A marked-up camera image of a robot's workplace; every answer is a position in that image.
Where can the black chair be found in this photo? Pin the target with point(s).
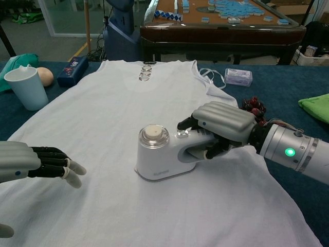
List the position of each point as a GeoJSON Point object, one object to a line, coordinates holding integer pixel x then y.
{"type": "Point", "coordinates": [317, 33]}

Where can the red artificial grape bunch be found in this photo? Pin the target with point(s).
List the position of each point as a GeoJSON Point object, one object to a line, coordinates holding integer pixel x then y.
{"type": "Point", "coordinates": [253, 105]}

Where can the peach coloured ball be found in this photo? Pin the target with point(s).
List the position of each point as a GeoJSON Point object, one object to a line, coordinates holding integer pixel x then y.
{"type": "Point", "coordinates": [46, 76]}

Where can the wooden pole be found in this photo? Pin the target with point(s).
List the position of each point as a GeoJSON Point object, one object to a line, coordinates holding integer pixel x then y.
{"type": "Point", "coordinates": [88, 25]}

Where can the green bag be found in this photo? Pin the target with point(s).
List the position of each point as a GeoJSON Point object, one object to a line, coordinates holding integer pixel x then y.
{"type": "Point", "coordinates": [25, 18]}

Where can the green wet wipes pack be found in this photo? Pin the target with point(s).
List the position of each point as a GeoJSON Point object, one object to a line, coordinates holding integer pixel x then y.
{"type": "Point", "coordinates": [18, 60]}

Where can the white sleeveless shirt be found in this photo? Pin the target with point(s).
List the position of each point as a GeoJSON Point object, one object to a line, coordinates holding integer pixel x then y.
{"type": "Point", "coordinates": [128, 108]}

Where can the blue white snake cube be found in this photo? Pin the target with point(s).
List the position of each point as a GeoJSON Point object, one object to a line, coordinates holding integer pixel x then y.
{"type": "Point", "coordinates": [167, 16]}

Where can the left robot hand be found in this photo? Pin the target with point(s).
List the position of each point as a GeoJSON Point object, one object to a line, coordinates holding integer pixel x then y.
{"type": "Point", "coordinates": [18, 159]}

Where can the black metal stand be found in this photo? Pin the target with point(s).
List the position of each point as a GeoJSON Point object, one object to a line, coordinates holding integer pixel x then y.
{"type": "Point", "coordinates": [7, 41]}

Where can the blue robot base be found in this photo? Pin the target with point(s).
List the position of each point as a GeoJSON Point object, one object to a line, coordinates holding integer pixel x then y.
{"type": "Point", "coordinates": [120, 38]}

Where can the green black folded cloth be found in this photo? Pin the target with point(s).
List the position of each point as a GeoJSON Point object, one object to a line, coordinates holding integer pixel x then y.
{"type": "Point", "coordinates": [316, 108]}

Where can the clear purple soap box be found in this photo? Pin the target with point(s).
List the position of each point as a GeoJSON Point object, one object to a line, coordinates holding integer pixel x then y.
{"type": "Point", "coordinates": [237, 77]}

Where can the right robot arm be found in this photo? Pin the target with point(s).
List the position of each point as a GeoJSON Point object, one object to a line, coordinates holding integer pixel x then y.
{"type": "Point", "coordinates": [282, 144]}

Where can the white faced mahjong tile pair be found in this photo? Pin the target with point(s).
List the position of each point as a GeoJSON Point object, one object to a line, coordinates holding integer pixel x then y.
{"type": "Point", "coordinates": [234, 20]}

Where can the white plastic basket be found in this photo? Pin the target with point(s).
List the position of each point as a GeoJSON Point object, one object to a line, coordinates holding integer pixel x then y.
{"type": "Point", "coordinates": [306, 60]}

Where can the blue backed mahjong tile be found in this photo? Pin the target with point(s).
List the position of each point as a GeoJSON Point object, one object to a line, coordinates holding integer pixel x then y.
{"type": "Point", "coordinates": [268, 18]}
{"type": "Point", "coordinates": [205, 20]}
{"type": "Point", "coordinates": [282, 22]}

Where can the light blue plastic cup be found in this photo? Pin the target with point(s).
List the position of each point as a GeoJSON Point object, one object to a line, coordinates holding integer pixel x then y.
{"type": "Point", "coordinates": [28, 90]}

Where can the blue mahjong tile pile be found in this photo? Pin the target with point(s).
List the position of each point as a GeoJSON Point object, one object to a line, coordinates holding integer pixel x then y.
{"type": "Point", "coordinates": [231, 9]}

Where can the glass partition panel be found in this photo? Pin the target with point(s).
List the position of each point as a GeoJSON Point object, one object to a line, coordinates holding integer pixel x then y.
{"type": "Point", "coordinates": [72, 15]}

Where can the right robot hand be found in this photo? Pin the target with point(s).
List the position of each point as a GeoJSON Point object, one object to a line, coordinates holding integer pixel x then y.
{"type": "Point", "coordinates": [226, 121]}

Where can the brown cardboard box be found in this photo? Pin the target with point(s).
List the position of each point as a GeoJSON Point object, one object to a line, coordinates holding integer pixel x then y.
{"type": "Point", "coordinates": [295, 9]}

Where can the dark blue toothpaste box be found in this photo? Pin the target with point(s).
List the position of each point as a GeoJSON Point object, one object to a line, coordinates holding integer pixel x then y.
{"type": "Point", "coordinates": [69, 74]}

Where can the brown mahjong table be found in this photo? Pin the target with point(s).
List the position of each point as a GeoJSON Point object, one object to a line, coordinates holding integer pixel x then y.
{"type": "Point", "coordinates": [218, 36]}

